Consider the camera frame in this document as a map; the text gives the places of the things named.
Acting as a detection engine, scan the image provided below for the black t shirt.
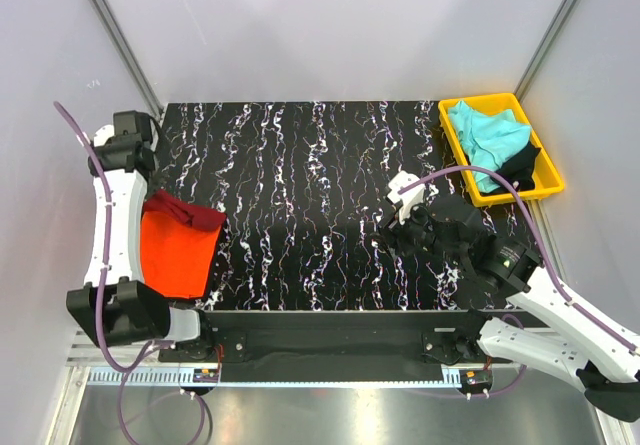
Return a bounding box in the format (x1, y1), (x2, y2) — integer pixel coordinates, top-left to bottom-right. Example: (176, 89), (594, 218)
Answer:
(497, 142), (541, 192)

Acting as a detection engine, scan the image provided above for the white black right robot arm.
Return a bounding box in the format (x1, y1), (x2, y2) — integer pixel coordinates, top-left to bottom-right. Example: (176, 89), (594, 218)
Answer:
(376, 195), (639, 423)

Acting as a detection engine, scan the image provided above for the orange connector box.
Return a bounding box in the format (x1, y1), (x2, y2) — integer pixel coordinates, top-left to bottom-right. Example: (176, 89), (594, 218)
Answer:
(461, 369), (493, 394)
(192, 365), (221, 383)

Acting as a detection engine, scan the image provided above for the yellow plastic bin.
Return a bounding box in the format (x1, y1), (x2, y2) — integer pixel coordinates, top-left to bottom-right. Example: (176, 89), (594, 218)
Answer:
(437, 92), (566, 208)

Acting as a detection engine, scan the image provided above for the left corner aluminium post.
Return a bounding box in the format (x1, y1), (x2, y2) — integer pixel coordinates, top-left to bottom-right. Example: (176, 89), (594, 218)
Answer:
(89, 0), (164, 118)

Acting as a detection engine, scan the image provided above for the folded orange t shirt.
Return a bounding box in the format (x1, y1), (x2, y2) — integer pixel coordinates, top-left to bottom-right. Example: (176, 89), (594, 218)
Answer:
(140, 211), (226, 300)

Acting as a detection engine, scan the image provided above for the corner aluminium post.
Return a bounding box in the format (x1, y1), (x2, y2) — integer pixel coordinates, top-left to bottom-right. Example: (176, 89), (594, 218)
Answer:
(89, 0), (164, 118)
(514, 0), (580, 100)

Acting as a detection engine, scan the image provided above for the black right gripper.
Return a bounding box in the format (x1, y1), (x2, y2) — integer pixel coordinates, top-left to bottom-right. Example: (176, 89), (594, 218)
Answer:
(370, 195), (467, 268)

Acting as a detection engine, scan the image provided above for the right orange connector box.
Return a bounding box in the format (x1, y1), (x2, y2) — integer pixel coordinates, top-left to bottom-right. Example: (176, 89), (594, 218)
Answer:
(461, 369), (493, 394)

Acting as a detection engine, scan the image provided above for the dark red polo shirt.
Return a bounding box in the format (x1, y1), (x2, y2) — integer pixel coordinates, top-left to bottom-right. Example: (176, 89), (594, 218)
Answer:
(143, 190), (227, 232)

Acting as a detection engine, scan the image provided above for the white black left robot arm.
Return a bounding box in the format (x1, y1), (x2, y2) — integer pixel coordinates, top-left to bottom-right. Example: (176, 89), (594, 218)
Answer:
(66, 168), (216, 361)

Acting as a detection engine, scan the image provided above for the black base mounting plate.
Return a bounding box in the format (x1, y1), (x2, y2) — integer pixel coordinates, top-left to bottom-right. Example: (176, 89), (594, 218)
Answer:
(160, 310), (489, 386)

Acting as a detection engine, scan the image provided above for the left orange connector box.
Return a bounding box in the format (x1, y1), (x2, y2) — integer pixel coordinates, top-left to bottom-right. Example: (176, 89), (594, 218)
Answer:
(192, 365), (221, 383)

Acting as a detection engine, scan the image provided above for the turquoise t shirt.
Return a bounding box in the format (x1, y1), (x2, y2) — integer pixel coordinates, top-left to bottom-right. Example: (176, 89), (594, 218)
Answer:
(447, 101), (531, 173)

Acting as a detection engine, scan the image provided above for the aluminium frame rail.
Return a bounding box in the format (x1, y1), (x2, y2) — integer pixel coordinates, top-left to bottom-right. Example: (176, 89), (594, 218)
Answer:
(67, 329), (145, 367)

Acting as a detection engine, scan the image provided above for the right corner aluminium post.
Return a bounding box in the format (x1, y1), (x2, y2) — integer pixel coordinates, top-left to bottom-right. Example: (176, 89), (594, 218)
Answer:
(514, 0), (580, 100)

